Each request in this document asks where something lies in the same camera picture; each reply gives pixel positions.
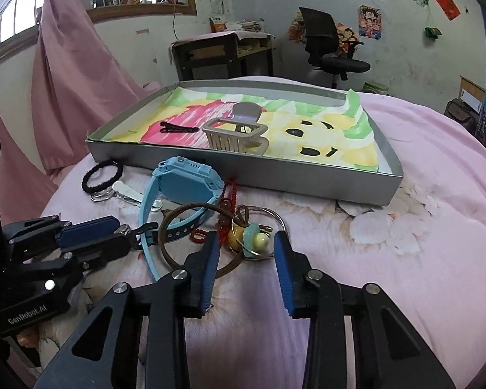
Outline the wooden window frame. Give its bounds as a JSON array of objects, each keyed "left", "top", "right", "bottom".
[{"left": 0, "top": 0, "right": 197, "bottom": 74}]

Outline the black hair clip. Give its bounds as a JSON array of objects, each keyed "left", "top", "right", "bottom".
[{"left": 160, "top": 122, "right": 199, "bottom": 134}]

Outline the white hair clip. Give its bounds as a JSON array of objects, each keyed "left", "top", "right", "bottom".
[{"left": 91, "top": 181, "right": 163, "bottom": 212}]

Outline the cartoon figure wall poster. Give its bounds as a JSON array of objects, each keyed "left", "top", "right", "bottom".
[{"left": 358, "top": 5, "right": 382, "bottom": 40}]

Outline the blue smart watch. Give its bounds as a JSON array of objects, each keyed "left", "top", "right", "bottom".
[{"left": 130, "top": 156, "right": 225, "bottom": 282}]

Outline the brown hair tie ring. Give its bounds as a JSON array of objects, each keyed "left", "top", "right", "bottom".
[{"left": 159, "top": 203, "right": 246, "bottom": 280}]

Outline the dark wooden desk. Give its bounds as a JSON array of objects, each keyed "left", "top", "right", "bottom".
[{"left": 171, "top": 30, "right": 275, "bottom": 82}]

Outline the dark bag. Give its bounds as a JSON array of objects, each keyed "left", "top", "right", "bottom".
[{"left": 445, "top": 98, "right": 476, "bottom": 130}]

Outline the black office chair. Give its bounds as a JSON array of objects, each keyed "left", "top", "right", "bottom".
[{"left": 299, "top": 7, "right": 371, "bottom": 88}]

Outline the grey cardboard tray box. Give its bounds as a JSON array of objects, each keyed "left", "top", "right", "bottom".
[{"left": 85, "top": 79, "right": 403, "bottom": 207}]

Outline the black hair tie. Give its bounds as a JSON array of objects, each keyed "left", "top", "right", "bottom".
[{"left": 82, "top": 161, "right": 124, "bottom": 194}]

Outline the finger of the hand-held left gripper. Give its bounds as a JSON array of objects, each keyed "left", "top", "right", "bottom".
[
  {"left": 2, "top": 215, "right": 121, "bottom": 258},
  {"left": 63, "top": 233, "right": 133, "bottom": 273}
]

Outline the pink curtain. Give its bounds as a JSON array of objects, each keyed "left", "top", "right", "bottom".
[{"left": 0, "top": 0, "right": 163, "bottom": 228}]

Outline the hair tie with coloured beads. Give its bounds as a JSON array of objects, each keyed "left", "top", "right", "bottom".
[{"left": 227, "top": 205, "right": 273, "bottom": 260}]

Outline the red beaded bracelet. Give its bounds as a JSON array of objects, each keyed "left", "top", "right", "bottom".
[{"left": 190, "top": 181, "right": 239, "bottom": 248}]

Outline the red paper envelope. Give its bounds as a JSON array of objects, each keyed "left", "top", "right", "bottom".
[{"left": 434, "top": 0, "right": 461, "bottom": 21}]

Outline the beige claw hair clip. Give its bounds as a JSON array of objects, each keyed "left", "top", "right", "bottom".
[{"left": 202, "top": 102, "right": 269, "bottom": 157}]

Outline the metal key ring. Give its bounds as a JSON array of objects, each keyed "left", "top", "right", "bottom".
[{"left": 231, "top": 206, "right": 286, "bottom": 261}]

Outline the colourful cartoon wall poster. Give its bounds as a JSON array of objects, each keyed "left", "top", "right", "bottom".
[
  {"left": 335, "top": 23, "right": 358, "bottom": 57},
  {"left": 288, "top": 10, "right": 308, "bottom": 43}
]

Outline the stack of papers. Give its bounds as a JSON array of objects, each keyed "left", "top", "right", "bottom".
[{"left": 227, "top": 18, "right": 265, "bottom": 33}]

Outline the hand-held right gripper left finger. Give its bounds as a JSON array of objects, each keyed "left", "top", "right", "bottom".
[{"left": 32, "top": 231, "right": 221, "bottom": 389}]

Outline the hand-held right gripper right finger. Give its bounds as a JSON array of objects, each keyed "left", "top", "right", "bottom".
[{"left": 272, "top": 230, "right": 456, "bottom": 389}]

